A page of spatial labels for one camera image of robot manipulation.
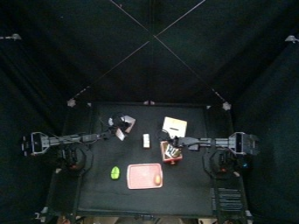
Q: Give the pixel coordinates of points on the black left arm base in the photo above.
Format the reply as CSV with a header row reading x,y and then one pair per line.
x,y
72,159

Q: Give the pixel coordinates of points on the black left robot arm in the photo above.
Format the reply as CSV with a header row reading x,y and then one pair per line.
x,y
58,140

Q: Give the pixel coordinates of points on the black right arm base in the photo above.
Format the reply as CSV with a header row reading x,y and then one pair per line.
x,y
222,164

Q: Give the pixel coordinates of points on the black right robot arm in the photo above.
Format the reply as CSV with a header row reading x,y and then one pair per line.
x,y
222,143

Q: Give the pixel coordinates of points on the pink square plate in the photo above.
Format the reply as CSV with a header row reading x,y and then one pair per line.
x,y
142,176

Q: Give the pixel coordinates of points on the green toy pea pod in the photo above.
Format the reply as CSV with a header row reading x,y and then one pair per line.
x,y
115,172

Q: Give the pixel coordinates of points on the pink and white box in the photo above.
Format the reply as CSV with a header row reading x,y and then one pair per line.
x,y
128,119

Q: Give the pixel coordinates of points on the small white rectangular block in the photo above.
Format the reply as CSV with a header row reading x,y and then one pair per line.
x,y
146,141

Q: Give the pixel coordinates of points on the grey table edge clamp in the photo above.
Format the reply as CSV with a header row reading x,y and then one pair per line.
x,y
148,102

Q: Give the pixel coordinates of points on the orange toy food piece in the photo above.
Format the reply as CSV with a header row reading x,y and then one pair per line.
x,y
158,179

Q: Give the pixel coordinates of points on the grey table corner bracket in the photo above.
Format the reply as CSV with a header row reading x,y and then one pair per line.
x,y
226,106
71,102

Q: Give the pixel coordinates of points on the grey metal frame bracket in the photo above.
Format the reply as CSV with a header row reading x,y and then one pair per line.
x,y
291,38
14,37

